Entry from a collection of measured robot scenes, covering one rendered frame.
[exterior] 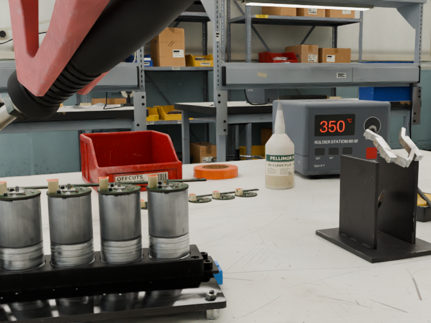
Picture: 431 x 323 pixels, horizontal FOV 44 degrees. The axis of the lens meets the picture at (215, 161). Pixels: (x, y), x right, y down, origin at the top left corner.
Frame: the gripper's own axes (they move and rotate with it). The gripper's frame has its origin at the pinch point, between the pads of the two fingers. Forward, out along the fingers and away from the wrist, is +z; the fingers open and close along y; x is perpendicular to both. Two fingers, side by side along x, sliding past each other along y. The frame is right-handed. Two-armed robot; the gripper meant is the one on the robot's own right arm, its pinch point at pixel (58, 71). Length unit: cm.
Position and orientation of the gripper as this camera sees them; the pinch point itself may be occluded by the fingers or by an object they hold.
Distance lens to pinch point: 23.7
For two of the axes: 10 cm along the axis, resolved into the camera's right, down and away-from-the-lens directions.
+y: -5.6, 1.3, -8.2
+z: -4.0, 8.2, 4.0
